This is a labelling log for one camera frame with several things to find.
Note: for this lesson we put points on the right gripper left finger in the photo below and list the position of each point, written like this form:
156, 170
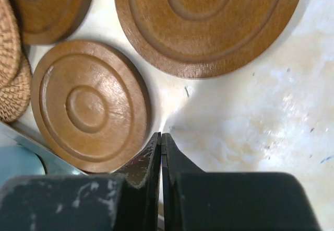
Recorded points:
126, 199

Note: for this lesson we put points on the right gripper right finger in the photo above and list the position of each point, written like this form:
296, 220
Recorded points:
197, 200

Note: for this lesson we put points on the wooden coaster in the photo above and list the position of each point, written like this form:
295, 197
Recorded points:
49, 21
202, 38
90, 104

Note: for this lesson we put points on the woven coaster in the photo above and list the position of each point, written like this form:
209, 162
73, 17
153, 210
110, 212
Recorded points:
15, 97
10, 44

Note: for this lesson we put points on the white and blue cup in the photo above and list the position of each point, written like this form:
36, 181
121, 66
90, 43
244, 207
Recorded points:
17, 160

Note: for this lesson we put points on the steel tray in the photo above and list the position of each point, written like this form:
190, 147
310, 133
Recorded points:
33, 140

